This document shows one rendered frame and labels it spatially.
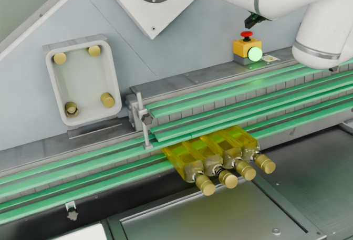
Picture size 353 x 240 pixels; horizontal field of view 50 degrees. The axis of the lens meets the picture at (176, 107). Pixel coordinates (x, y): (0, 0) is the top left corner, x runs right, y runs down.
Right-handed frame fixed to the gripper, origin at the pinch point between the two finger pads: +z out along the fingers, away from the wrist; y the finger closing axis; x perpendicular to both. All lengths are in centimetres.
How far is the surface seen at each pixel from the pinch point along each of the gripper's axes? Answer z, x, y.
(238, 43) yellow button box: 5.9, 5.1, 0.6
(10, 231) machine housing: 55, 61, 53
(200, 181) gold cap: 6, 54, 18
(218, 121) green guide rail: 10.1, 33.0, 8.0
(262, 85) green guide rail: 0.2, 23.2, -1.6
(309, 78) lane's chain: 1.4, 12.7, -26.0
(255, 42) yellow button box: 2.3, 5.6, -3.4
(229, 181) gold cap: 1, 54, 13
